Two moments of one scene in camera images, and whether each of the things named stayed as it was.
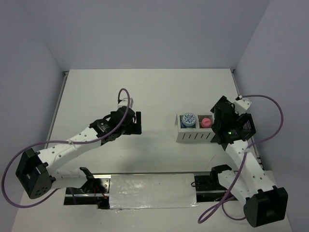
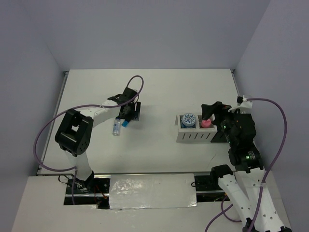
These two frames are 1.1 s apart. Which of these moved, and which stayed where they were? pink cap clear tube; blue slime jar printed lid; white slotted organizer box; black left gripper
Moved: black left gripper
Stayed: white slotted organizer box; pink cap clear tube; blue slime jar printed lid
